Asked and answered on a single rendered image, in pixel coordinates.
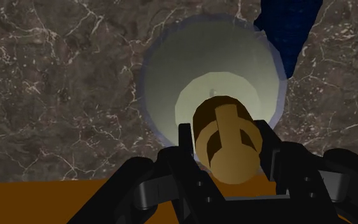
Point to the pale white bowl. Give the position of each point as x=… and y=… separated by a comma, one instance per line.
x=203, y=62

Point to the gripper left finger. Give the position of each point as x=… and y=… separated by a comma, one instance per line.
x=178, y=183

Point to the tan wooden cylinder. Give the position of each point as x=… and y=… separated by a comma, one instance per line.
x=226, y=139

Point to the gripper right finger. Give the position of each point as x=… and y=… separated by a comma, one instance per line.
x=293, y=167

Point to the dark blue cloth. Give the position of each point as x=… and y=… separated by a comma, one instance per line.
x=285, y=31

